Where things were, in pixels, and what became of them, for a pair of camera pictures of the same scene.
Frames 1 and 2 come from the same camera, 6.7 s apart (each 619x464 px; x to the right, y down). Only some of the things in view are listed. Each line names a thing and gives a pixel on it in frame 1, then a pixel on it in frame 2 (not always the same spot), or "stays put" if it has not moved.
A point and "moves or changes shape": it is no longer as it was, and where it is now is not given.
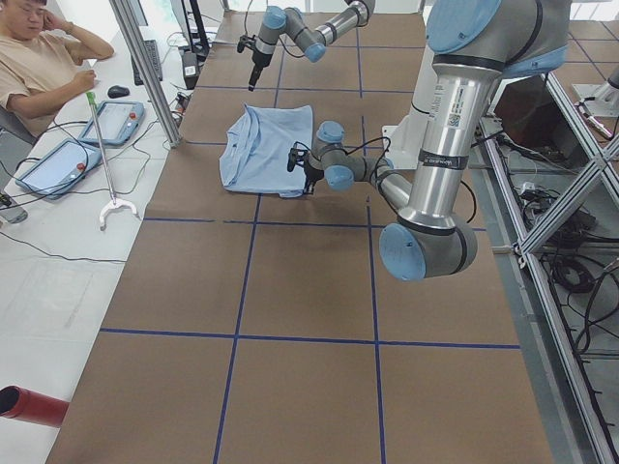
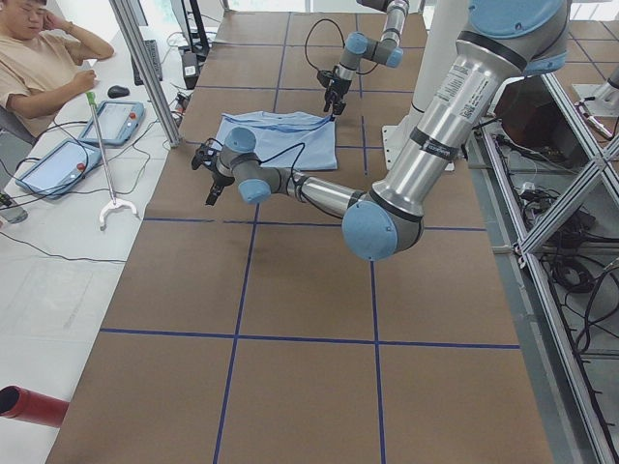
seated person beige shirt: x=40 y=55 stays put
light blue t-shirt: x=256 y=155 moves or changes shape
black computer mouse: x=117 y=91 stays put
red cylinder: x=19 y=403 stays put
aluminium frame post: x=149 y=69 stays put
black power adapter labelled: x=191 y=68 stays put
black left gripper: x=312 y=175 to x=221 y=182
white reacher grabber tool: x=91 y=97 stays put
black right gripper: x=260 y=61 to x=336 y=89
